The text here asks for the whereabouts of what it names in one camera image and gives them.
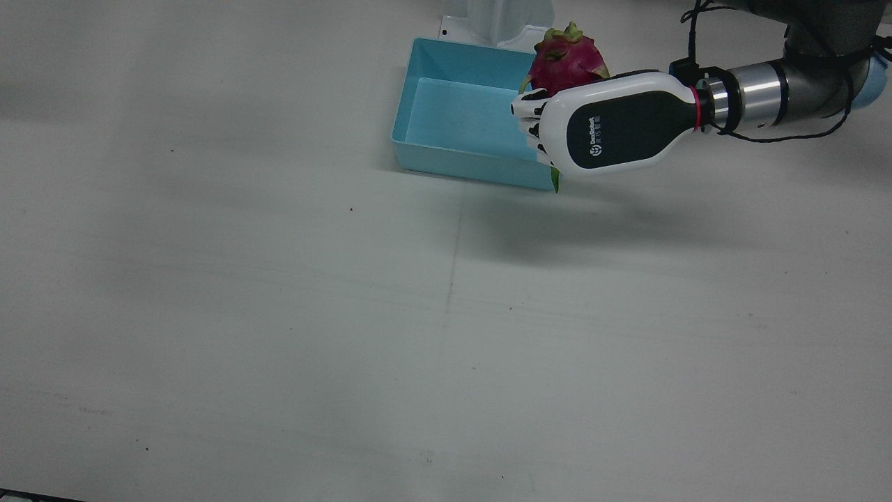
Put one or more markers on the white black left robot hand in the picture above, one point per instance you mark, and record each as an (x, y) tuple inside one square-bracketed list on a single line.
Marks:
[(613, 125)]

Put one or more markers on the white aluminium camera post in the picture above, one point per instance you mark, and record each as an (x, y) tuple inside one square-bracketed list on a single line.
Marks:
[(488, 17)]

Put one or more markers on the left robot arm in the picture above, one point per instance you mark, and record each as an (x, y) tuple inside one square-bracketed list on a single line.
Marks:
[(759, 94)]

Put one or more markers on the pink dragon fruit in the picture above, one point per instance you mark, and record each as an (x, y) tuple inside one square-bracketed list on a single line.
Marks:
[(564, 63)]

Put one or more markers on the light blue plastic bin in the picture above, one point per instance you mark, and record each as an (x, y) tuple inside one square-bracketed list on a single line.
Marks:
[(453, 118)]

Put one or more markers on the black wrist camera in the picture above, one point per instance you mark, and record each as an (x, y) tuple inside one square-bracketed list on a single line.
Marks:
[(683, 71)]

